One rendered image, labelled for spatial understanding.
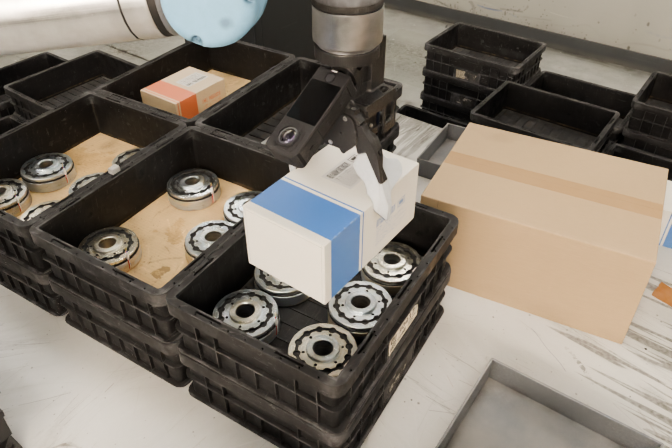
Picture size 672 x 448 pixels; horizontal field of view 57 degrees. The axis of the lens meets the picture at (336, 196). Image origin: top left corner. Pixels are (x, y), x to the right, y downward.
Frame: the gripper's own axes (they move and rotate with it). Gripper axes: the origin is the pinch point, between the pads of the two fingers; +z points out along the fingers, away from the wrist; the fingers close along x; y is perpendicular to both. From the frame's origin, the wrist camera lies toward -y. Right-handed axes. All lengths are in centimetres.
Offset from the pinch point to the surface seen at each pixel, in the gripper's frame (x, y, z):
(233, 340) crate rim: 7.2, -13.0, 18.8
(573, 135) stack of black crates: 6, 144, 61
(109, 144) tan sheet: 76, 16, 28
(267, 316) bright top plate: 10.6, -2.9, 25.2
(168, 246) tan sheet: 38.2, 0.9, 28.0
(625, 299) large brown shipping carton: -32, 40, 30
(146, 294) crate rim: 23.1, -14.5, 18.6
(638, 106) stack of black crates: -9, 159, 52
